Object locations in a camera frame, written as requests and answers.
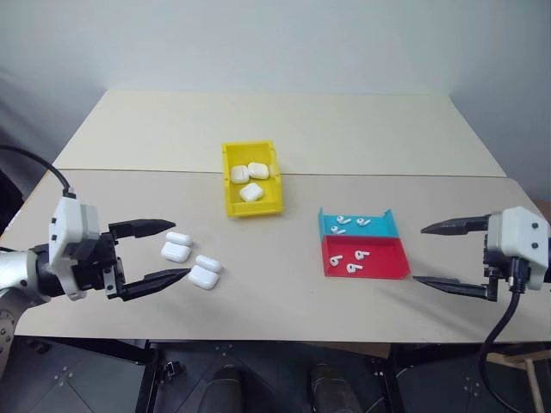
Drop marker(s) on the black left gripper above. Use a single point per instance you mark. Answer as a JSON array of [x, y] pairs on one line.
[[97, 266]]

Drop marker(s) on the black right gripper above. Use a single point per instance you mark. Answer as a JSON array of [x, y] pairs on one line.
[[495, 266]]

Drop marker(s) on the white earbud case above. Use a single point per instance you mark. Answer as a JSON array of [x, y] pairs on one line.
[[250, 192], [203, 279], [258, 170], [175, 251], [239, 174]]

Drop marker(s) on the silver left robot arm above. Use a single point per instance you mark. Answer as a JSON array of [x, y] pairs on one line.
[[13, 271]]

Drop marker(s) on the yellow plastic bin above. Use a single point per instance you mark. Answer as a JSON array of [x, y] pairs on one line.
[[254, 209]]

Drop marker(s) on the red plastic tray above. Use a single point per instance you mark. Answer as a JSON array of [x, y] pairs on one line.
[[387, 260]]

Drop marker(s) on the cyan plastic tray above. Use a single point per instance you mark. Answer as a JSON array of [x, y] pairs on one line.
[[381, 228]]

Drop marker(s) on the black metal table leg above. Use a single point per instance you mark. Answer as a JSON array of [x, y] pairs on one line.
[[391, 383], [148, 378]]

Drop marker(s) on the dark rounded shape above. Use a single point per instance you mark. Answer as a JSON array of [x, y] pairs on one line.
[[228, 387], [331, 387]]

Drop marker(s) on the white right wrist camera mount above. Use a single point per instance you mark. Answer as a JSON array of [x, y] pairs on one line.
[[516, 236]]

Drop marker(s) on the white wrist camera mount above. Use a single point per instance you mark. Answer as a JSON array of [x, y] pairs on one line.
[[69, 223], [516, 236]]

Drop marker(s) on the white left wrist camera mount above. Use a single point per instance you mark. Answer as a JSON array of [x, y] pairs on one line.
[[69, 223]]

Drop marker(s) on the light wooden frame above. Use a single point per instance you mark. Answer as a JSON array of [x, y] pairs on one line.
[[531, 370]]

